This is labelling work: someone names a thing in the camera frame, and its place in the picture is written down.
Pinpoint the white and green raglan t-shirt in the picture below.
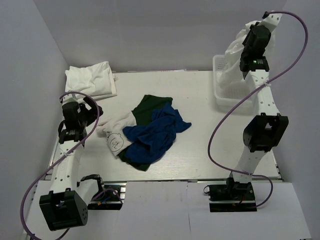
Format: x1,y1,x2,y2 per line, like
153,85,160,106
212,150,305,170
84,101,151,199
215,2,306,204
96,94,173,172

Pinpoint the blue t-shirt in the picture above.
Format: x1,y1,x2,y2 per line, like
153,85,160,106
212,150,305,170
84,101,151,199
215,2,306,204
123,103,192,165

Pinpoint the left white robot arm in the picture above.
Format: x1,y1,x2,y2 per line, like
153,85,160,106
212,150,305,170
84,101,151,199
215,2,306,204
39,94,106,231

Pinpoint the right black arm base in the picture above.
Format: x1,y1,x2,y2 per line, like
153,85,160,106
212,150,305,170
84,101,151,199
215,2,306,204
203,183,257,213

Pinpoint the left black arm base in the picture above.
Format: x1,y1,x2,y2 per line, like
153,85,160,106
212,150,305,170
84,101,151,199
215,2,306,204
88,182,126,211

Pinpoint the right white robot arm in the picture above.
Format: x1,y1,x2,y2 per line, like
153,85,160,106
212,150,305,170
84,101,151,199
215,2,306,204
225,13,289,200

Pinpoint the folded white t-shirt stack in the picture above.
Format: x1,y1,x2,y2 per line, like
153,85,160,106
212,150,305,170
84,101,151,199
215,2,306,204
65,61,117,100

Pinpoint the white plastic basket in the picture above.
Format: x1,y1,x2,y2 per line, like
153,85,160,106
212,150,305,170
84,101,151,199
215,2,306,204
212,55,250,112

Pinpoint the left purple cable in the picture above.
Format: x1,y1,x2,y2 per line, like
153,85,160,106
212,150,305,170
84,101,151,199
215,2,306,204
20,91,101,238

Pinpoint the purple cable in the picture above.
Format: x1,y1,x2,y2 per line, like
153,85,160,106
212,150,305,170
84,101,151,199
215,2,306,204
20,91,101,238
207,10,309,210

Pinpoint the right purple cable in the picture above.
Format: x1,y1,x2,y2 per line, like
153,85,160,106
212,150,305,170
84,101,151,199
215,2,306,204
207,10,309,210

